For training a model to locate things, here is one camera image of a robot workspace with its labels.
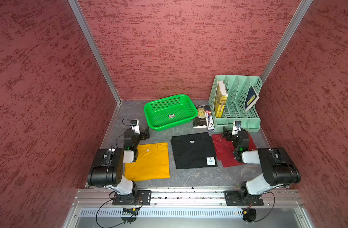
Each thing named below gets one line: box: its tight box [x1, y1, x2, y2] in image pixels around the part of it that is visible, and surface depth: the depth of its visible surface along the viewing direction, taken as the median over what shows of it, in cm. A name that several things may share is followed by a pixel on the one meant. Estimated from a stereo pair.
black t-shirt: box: [170, 132, 218, 170], surface depth 92 cm
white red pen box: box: [204, 110, 215, 131], surface depth 105 cm
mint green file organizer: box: [208, 75, 263, 133], surface depth 105 cm
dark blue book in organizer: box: [244, 85, 260, 111], surface depth 105 cm
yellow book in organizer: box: [214, 80, 229, 118], surface depth 95 cm
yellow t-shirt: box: [124, 142, 171, 182], surface depth 87 cm
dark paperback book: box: [193, 104, 211, 129], surface depth 109 cm
